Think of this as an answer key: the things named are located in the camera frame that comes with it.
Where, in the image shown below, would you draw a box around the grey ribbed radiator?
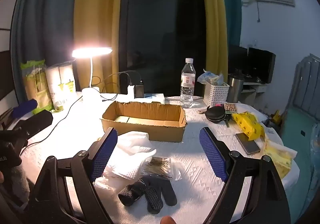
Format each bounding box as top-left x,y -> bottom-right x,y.
287,54 -> 320,124

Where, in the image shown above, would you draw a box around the dark grey dotted glove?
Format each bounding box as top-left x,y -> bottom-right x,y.
118,175 -> 177,214

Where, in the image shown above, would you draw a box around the white tissue paper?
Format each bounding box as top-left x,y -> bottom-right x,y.
95,131 -> 157,189

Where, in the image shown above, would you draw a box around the black monitor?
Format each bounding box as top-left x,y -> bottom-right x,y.
247,47 -> 276,84

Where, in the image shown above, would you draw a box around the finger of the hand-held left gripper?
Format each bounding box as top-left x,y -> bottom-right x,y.
19,111 -> 53,138
11,99 -> 38,119

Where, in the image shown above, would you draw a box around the cardboard box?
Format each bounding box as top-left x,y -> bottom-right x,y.
100,100 -> 187,143

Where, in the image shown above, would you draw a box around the teal curtain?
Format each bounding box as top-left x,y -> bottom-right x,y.
10,0 -> 83,104
216,0 -> 243,46

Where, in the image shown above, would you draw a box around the yellow plastic bag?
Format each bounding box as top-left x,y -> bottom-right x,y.
231,112 -> 265,140

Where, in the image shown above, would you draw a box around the white side table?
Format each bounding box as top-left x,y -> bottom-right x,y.
241,81 -> 268,109

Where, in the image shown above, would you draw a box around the white power strip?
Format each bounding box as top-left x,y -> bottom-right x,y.
135,94 -> 166,104

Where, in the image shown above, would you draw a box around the green paper package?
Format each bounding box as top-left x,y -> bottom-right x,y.
20,59 -> 54,112

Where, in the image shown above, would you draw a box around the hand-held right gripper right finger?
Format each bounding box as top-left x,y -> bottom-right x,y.
199,127 -> 292,224

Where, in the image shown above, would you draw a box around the checkered small box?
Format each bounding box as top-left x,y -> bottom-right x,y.
223,102 -> 237,114

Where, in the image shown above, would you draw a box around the black round pouch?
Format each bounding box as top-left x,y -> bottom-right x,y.
205,106 -> 229,122

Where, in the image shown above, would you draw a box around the white textured tablecloth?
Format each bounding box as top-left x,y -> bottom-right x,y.
20,91 -> 300,224

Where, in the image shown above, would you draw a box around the yellow curtain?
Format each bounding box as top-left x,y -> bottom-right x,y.
73,0 -> 127,94
200,0 -> 229,95

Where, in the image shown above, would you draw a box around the black charger cables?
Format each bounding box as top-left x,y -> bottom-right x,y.
91,71 -> 143,100

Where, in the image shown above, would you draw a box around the cotton swab bag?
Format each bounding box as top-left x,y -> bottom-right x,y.
140,155 -> 182,181

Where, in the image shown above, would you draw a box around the dark window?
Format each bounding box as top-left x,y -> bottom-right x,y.
119,0 -> 208,97

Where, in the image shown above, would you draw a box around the yellow tissue packet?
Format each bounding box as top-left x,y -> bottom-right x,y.
264,136 -> 297,179

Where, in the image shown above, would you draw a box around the white desk lamp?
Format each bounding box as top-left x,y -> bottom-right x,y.
72,47 -> 113,107

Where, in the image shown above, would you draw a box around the black lamp cable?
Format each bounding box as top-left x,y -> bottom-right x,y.
21,94 -> 84,154

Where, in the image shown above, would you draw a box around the clear plastic water bottle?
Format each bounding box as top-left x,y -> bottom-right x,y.
180,58 -> 196,109

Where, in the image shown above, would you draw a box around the bundle of small packets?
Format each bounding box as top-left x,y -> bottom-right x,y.
197,69 -> 224,87

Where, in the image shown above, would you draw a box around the paper cups package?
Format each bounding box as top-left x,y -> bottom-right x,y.
45,62 -> 77,112

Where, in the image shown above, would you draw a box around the air conditioner cord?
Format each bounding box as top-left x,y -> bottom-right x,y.
255,1 -> 262,23

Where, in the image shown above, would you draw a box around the person's left forearm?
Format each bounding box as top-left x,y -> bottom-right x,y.
0,164 -> 30,212

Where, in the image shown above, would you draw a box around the white woven plastic basket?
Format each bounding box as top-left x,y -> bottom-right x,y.
203,81 -> 230,107

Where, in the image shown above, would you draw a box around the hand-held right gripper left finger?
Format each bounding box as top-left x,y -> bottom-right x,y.
21,127 -> 118,224

